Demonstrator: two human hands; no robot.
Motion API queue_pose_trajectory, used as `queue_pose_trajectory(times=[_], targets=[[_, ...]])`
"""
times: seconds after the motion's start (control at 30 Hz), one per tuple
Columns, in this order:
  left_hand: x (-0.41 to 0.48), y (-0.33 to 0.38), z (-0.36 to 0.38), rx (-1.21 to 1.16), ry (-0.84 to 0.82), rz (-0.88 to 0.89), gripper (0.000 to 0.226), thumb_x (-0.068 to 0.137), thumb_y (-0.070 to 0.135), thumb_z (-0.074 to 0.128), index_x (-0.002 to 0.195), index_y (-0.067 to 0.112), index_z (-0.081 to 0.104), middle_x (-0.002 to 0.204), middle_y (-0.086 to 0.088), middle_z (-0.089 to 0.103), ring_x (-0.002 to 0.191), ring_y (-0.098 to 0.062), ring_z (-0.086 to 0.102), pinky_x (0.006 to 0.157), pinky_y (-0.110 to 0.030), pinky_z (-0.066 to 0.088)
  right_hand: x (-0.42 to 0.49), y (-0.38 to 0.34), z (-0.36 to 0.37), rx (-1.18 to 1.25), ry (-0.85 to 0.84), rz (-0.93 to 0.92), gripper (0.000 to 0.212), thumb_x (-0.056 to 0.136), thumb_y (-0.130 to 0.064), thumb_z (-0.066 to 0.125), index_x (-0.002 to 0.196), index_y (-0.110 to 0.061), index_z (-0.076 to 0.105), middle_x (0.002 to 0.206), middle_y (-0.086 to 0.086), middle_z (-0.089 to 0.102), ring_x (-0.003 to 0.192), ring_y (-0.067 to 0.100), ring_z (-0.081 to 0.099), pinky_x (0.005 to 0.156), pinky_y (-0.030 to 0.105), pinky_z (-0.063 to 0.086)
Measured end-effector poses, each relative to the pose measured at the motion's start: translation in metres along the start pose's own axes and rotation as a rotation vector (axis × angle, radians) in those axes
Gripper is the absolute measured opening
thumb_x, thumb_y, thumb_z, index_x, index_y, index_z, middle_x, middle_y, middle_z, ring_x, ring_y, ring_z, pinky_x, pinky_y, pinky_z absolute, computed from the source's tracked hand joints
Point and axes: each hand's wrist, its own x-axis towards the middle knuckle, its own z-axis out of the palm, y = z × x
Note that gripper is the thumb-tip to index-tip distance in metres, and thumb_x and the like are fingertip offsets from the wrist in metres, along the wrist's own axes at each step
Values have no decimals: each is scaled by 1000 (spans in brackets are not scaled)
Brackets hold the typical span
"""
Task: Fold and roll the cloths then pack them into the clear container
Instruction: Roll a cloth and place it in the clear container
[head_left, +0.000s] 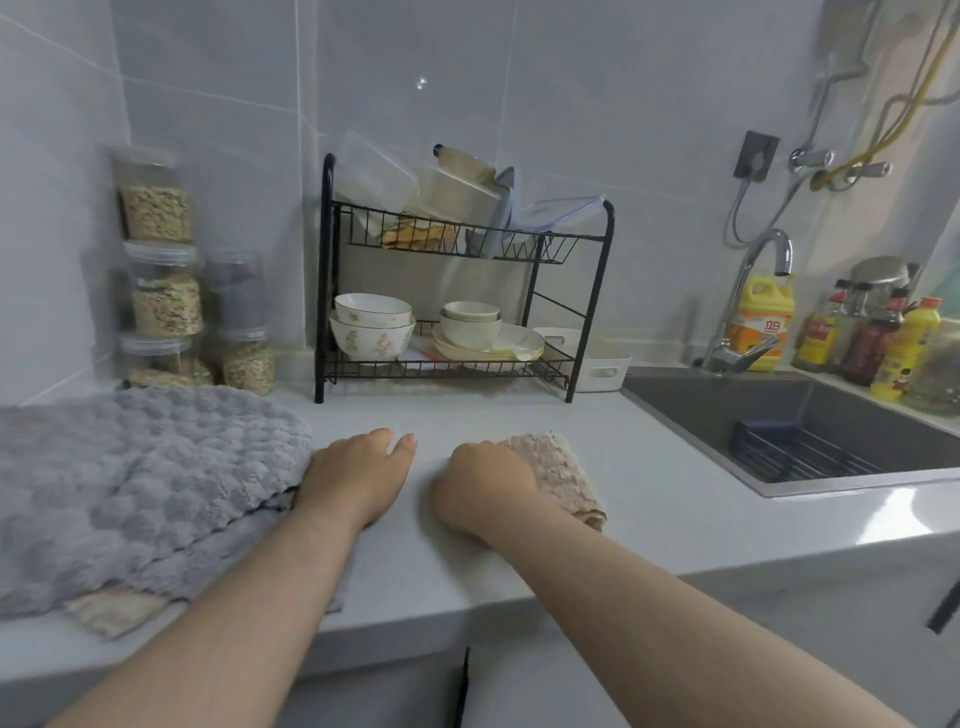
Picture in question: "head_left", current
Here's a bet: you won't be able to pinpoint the person's right hand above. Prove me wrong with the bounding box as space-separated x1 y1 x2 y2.
428 440 545 545

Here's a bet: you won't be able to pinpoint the person's left hand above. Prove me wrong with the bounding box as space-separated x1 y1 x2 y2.
292 428 419 538

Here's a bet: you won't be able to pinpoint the beige checked towel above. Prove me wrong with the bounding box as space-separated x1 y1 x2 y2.
498 431 609 535

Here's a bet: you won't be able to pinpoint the pile of fluffy cloths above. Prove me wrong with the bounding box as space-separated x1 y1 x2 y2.
0 386 354 643

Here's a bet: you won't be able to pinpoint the person's right forearm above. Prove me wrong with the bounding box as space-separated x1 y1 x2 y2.
479 509 916 728

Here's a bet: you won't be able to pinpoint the person's left forearm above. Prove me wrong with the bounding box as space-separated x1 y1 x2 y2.
44 509 361 728

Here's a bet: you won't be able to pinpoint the small bowls on plates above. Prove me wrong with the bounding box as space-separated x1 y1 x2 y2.
431 341 547 365

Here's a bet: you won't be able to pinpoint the small clear jar of oats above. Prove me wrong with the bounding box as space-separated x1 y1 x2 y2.
217 329 277 397

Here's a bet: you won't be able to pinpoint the white plastic basket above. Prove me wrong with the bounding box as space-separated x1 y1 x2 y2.
533 327 633 395

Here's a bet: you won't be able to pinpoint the clear jar grey contents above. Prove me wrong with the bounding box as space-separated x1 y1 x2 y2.
200 249 268 335

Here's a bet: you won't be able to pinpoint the grey kitchen sink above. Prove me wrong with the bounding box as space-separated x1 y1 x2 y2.
620 367 960 499

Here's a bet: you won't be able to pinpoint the short clear plastic jar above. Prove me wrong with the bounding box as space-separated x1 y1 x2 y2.
119 335 215 389

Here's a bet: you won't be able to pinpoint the yellow dish cloth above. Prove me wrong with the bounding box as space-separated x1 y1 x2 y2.
380 218 459 253

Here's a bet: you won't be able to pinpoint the grey plastic lid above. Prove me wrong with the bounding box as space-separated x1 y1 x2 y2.
483 166 519 260

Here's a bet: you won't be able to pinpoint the chrome faucet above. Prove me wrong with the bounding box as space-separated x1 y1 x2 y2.
701 228 794 374

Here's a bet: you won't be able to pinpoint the blue rimmed container lid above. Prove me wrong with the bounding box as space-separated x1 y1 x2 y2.
513 194 605 235

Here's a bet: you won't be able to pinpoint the blue sink drain rack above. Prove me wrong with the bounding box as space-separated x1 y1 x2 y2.
729 419 886 484

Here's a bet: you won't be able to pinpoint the clear plastic food container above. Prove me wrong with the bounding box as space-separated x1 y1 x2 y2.
333 131 421 215

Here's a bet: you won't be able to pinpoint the yellow detergent bottle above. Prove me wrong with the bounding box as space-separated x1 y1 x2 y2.
725 275 796 373

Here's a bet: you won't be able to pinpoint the tan lid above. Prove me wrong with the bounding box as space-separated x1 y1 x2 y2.
432 143 498 185

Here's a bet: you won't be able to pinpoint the group of condiment bottles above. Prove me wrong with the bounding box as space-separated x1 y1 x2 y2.
839 288 909 388

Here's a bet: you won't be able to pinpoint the yellow squeeze bottle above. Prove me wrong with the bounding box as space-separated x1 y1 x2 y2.
869 297 943 403

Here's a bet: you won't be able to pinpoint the steel pot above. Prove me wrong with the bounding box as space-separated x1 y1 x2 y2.
847 256 920 301

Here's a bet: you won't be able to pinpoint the metal water pipe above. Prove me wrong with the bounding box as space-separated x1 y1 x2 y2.
806 0 879 155
877 0 960 163

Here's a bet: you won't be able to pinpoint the green spray bottle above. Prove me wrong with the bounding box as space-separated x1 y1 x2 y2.
929 247 960 316

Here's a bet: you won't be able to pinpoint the black wire dish rack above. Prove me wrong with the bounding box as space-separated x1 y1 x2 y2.
314 153 616 406

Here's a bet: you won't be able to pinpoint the grey power cable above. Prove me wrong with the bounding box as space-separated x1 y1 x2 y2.
723 179 766 247

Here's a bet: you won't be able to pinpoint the black wall socket with plug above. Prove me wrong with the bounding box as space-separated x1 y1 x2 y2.
732 130 781 184

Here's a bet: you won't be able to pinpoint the yellow gas hose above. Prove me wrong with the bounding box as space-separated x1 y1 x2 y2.
809 0 960 193

